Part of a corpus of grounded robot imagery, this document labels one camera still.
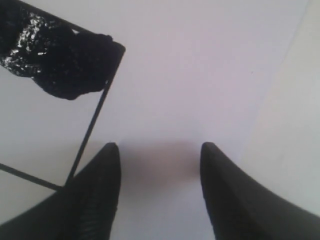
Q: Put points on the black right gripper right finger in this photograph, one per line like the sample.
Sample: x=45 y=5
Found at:
x=240 y=208

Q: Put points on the white paper with square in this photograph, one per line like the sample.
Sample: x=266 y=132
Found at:
x=193 y=71

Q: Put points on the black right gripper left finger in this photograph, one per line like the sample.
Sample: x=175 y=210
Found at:
x=84 y=209

